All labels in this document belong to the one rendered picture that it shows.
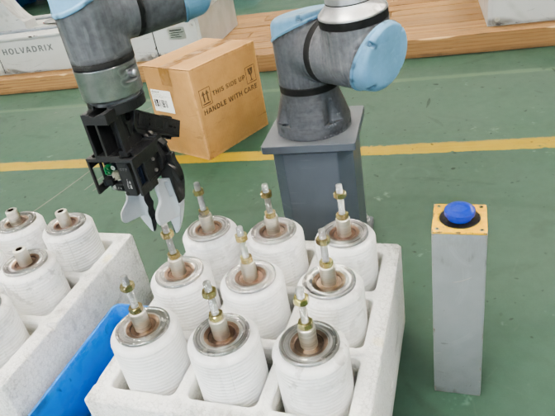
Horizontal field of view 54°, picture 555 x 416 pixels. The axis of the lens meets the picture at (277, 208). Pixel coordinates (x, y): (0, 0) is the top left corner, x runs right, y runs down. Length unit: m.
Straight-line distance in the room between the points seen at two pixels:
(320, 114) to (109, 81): 0.49
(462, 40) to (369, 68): 1.55
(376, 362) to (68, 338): 0.53
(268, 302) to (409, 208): 0.68
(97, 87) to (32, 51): 2.47
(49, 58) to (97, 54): 2.44
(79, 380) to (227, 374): 0.37
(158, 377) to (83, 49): 0.43
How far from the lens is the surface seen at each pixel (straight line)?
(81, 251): 1.08
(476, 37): 2.45
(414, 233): 1.30
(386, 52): 0.93
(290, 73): 1.04
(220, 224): 0.94
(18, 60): 3.22
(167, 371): 0.79
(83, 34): 0.67
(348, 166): 1.09
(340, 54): 0.93
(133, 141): 0.73
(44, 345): 0.98
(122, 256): 1.12
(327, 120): 1.07
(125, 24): 0.68
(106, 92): 0.68
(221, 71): 1.78
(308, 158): 1.07
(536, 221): 1.35
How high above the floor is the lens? 0.74
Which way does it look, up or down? 31 degrees down
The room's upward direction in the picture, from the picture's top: 11 degrees counter-clockwise
